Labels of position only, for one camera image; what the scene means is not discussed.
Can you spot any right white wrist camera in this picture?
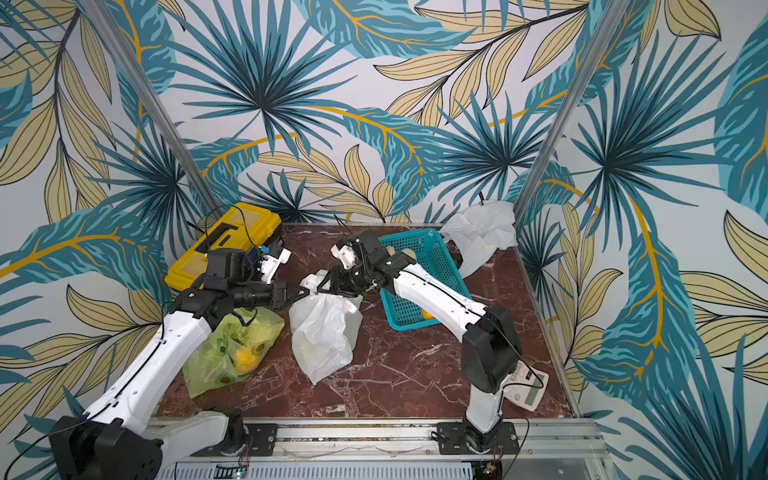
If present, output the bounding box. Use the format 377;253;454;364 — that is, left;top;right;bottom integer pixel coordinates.
331;243;359;270

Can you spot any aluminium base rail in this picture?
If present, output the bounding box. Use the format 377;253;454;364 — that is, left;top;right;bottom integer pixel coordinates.
135;418;619;479

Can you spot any yellow black toolbox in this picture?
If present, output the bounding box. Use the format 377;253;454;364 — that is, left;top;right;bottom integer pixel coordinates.
165;202;284;292

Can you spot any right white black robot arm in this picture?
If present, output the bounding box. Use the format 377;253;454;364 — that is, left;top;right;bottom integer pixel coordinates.
317;231;522;453

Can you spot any teal plastic basket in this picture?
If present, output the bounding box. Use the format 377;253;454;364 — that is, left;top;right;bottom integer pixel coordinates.
380;229;484;337

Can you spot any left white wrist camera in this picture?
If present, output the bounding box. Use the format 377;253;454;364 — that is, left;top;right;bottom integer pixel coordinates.
258;246;292;284

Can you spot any metal frame pole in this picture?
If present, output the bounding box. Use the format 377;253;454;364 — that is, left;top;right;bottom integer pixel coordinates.
514;0;629;221
81;0;221;218

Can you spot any white lemon print bag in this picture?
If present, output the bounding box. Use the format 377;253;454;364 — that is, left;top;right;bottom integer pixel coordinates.
289;270;363;385

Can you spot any left metal frame pole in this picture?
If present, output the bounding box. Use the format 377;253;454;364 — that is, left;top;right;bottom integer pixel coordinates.
81;0;221;218

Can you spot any plain white plastic bag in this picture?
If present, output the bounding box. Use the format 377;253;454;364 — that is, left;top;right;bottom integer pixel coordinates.
439;201;517;278

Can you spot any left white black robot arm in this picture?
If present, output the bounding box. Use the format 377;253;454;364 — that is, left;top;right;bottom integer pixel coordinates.
48;249;309;479

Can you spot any right metal frame pole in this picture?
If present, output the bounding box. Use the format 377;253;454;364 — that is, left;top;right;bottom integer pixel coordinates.
514;0;629;221

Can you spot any yellow pear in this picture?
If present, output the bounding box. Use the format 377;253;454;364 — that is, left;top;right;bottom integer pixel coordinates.
233;348;259;375

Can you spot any green plastic bag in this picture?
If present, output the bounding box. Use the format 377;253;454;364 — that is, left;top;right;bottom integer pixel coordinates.
182;307;285;399

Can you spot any white pear back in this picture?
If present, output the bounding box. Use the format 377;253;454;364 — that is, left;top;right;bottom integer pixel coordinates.
396;248;417;263

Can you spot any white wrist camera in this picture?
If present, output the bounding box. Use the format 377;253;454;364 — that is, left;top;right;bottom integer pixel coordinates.
258;246;292;284
331;243;359;270

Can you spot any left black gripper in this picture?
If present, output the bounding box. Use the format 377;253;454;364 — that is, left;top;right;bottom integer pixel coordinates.
229;278;311;310

